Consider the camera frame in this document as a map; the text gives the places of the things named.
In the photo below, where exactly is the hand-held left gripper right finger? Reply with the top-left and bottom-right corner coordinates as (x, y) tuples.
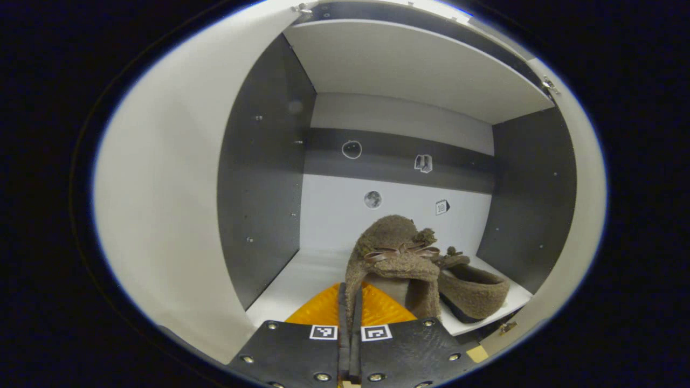
(349, 282), (481, 388)

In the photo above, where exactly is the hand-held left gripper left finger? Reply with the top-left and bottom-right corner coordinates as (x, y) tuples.
(226, 282), (351, 388)

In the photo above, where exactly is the brown fuzzy shoe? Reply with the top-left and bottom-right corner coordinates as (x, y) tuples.
(436, 246), (510, 324)
(344, 214), (444, 330)

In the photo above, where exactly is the grey shoe cabinet door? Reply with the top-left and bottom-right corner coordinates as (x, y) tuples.
(468, 15), (609, 357)
(93, 0), (320, 365)

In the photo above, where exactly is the grey shoe cabinet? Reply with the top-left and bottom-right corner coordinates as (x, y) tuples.
(217, 0), (578, 338)

